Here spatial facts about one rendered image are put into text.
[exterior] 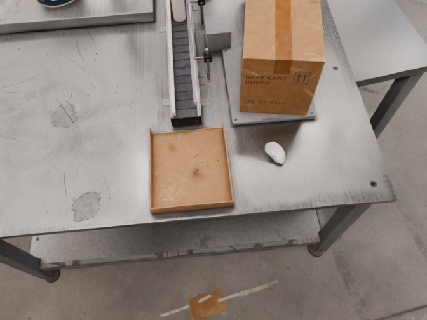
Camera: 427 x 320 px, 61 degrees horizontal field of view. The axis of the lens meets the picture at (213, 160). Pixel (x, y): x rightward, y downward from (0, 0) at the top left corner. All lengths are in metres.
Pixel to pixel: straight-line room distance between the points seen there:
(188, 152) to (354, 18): 0.94
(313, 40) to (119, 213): 0.80
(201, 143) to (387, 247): 1.26
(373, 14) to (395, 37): 0.15
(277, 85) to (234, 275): 1.09
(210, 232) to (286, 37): 0.99
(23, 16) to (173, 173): 0.98
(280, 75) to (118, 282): 1.34
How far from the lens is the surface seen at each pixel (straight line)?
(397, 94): 1.80
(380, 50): 1.65
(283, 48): 1.14
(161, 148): 1.27
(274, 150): 1.22
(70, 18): 1.73
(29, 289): 2.17
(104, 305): 2.02
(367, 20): 1.77
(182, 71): 1.40
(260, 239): 1.77
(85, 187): 1.27
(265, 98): 1.25
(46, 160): 1.37
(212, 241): 1.76
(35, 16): 1.80
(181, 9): 1.55
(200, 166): 1.22
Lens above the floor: 1.92
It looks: 62 degrees down
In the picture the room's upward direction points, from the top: 3 degrees counter-clockwise
